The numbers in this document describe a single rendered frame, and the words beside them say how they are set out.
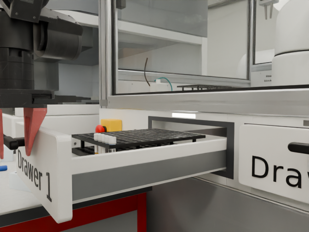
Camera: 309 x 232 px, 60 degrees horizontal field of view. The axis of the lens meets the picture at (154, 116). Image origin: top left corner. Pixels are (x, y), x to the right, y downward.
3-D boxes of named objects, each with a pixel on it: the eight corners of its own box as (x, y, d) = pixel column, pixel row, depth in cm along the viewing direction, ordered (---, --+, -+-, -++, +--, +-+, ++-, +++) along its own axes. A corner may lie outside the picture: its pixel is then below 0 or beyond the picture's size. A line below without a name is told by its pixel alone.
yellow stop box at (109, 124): (108, 142, 85) (108, 120, 85) (98, 140, 91) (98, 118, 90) (122, 141, 88) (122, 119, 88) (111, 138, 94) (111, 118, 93)
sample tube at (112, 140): (111, 165, 43) (110, 137, 43) (107, 164, 44) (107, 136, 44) (117, 165, 44) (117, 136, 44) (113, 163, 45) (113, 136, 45)
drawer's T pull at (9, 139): (9, 151, 39) (9, 141, 39) (2, 144, 45) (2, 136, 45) (36, 148, 41) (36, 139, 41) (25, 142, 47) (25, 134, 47)
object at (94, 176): (68, 205, 35) (67, 159, 35) (27, 167, 56) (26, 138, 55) (249, 164, 59) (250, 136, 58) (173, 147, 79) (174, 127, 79)
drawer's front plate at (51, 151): (58, 225, 33) (56, 136, 32) (16, 174, 56) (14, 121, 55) (72, 222, 34) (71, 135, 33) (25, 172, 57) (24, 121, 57)
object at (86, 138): (109, 148, 43) (109, 145, 43) (71, 137, 57) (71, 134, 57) (119, 147, 44) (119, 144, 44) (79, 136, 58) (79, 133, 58)
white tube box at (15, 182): (35, 193, 61) (35, 176, 61) (8, 188, 65) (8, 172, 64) (71, 178, 73) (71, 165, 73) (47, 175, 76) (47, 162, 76)
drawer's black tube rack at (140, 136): (109, 184, 43) (109, 145, 43) (71, 164, 57) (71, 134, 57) (205, 165, 56) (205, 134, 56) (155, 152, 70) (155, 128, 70)
